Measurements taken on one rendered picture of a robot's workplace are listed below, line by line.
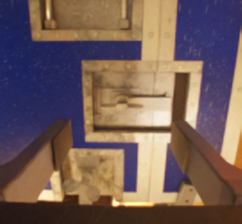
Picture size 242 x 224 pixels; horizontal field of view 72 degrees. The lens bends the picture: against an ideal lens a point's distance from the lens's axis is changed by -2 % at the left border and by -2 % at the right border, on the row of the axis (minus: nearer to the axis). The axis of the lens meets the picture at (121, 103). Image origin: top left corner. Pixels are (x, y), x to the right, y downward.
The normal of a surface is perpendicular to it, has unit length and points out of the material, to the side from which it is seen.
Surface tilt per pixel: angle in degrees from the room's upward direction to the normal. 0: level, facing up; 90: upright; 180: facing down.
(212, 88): 90
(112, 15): 90
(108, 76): 90
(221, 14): 90
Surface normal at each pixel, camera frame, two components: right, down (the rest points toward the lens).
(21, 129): -0.01, 0.25
